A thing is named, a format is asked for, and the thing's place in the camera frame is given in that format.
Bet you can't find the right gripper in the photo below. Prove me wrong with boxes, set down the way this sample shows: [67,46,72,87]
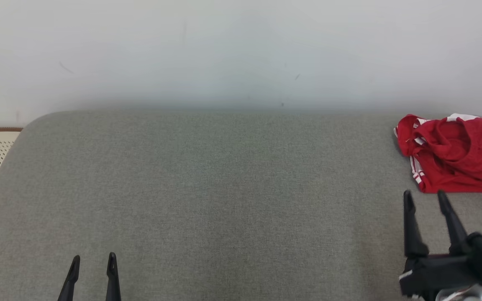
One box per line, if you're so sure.
[399,190,482,301]

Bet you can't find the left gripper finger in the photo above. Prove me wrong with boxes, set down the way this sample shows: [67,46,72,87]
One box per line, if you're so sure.
[105,252,121,301]
[57,255,81,301]

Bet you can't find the red white shorts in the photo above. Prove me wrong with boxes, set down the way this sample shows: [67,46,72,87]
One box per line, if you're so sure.
[394,113,482,168]

